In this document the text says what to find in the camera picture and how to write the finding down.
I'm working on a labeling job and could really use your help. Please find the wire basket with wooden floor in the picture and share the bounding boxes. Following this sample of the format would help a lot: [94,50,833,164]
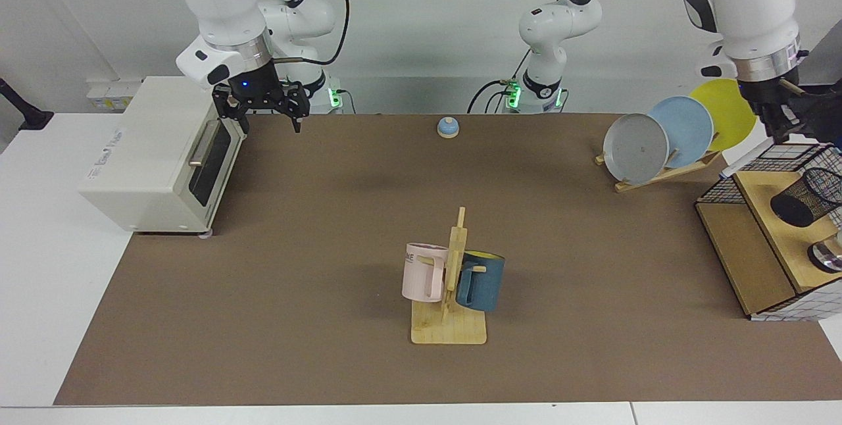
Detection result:
[695,143,842,322]

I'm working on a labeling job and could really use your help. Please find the light blue plate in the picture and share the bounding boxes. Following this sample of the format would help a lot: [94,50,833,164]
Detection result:
[648,96,714,169]

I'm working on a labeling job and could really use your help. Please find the grey plate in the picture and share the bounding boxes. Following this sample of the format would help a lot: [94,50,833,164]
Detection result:
[603,113,670,186]

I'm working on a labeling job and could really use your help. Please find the white wall socket strip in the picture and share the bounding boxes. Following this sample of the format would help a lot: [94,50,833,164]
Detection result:
[87,78,144,113]

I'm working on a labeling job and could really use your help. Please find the black mesh pen holder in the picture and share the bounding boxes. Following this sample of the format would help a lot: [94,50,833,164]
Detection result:
[770,167,842,228]

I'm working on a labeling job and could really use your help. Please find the yellow plate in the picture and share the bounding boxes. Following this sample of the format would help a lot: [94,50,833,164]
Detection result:
[689,79,758,153]

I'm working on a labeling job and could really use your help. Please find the wooden cup stand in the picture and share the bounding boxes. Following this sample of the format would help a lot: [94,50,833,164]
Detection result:
[411,207,488,345]

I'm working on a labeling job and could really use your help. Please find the black base cable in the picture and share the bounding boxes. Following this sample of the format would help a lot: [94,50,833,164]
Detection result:
[467,50,531,114]

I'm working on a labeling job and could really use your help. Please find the pale toaster oven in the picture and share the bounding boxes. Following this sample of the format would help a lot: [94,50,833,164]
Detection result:
[78,76,249,239]

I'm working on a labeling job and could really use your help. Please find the wooden plate rack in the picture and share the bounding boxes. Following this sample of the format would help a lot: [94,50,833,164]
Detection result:
[595,149,723,193]

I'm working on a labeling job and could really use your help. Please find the brown table cloth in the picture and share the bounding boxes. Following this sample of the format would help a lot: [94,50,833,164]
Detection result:
[54,114,842,406]

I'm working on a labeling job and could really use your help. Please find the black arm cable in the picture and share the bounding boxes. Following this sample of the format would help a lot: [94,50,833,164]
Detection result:
[250,0,349,67]

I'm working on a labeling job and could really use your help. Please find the pink mug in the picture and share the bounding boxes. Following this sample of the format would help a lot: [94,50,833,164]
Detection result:
[402,243,450,303]

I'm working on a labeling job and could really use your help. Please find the dark blue mug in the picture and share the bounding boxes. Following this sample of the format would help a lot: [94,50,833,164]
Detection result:
[455,251,506,313]

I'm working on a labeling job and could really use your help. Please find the dark black equipment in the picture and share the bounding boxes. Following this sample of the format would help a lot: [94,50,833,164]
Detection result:
[789,80,842,146]

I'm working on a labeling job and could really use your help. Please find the round silver metal object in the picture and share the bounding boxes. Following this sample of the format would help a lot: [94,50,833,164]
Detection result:
[808,231,842,274]

